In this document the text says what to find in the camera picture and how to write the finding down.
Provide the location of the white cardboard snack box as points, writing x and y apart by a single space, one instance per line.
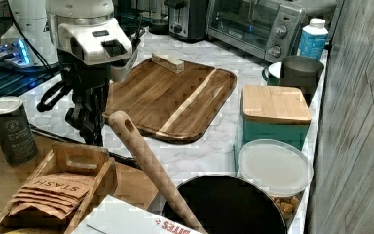
114 216

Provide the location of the wooden tea bag caddy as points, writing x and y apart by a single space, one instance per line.
65 158

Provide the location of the dark cylindrical spice canister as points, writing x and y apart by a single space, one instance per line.
16 139

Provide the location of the clear plastic container with lid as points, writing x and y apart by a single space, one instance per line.
279 169

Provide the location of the teal box with bamboo lid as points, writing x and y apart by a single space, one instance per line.
273 112

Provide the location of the grey metal cup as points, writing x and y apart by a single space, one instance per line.
302 73

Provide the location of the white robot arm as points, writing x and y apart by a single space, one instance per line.
85 39

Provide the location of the dark wooden cutting board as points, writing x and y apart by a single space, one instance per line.
168 106

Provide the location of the blue white plastic bottle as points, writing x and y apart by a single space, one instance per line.
313 39

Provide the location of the black silver toaster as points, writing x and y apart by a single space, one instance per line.
187 19

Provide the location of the wooden utensil handle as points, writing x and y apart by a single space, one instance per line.
131 138

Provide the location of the silver toaster oven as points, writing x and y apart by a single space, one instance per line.
268 29

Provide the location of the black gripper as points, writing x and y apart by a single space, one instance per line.
89 85

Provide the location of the small wooden block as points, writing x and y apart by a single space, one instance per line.
174 65

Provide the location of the brown Stash tea packets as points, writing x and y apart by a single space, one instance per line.
57 195

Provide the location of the black round pot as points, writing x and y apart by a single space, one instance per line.
225 204

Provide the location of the teal white mug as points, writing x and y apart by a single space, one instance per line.
272 74

